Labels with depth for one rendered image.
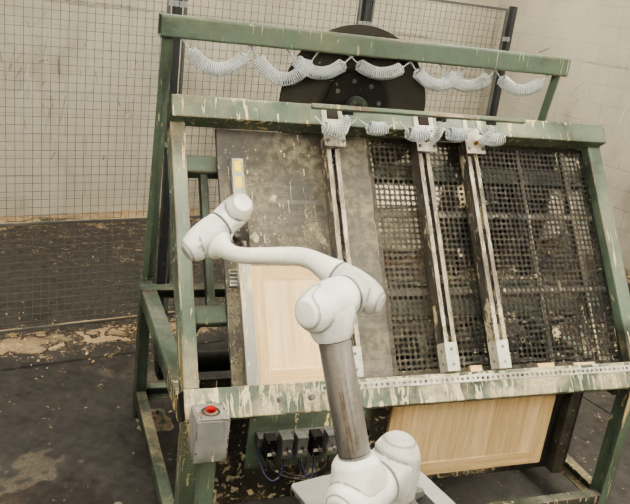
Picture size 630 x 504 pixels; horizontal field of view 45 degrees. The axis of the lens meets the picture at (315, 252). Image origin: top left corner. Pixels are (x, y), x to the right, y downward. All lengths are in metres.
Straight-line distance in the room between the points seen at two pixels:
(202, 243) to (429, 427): 1.62
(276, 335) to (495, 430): 1.33
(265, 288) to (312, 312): 0.95
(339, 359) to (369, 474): 0.36
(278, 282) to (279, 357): 0.31
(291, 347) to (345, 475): 0.86
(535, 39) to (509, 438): 6.33
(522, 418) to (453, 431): 0.38
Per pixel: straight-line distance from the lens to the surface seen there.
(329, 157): 3.35
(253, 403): 3.00
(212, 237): 2.56
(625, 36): 8.74
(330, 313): 2.20
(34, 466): 4.15
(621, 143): 8.65
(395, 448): 2.52
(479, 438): 3.89
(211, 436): 2.77
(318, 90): 3.85
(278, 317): 3.12
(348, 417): 2.34
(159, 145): 3.76
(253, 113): 3.29
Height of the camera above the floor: 2.38
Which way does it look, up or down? 19 degrees down
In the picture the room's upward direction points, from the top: 7 degrees clockwise
